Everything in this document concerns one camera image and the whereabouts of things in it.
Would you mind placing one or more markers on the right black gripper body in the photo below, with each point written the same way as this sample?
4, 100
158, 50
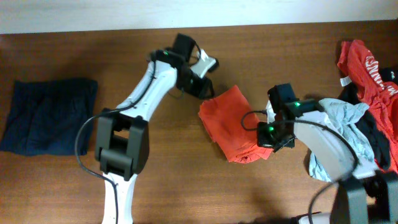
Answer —
272, 136

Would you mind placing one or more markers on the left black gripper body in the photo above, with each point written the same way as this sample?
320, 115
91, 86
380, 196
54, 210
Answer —
195, 85

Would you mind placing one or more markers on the orange McKinney Boyd soccer shirt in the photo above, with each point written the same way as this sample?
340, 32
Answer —
225, 119

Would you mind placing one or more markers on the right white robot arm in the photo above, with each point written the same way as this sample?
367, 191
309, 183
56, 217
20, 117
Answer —
364, 194

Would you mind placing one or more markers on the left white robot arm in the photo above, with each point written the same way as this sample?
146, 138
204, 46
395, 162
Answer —
122, 139

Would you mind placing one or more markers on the light grey-blue shirt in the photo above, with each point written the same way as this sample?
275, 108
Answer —
344, 116

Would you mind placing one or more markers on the black garment in pile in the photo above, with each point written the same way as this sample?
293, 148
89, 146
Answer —
378, 141

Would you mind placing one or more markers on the red McKinney shirt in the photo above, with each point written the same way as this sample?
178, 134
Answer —
360, 65

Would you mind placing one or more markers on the folded navy blue garment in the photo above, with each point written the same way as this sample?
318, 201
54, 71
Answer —
45, 117

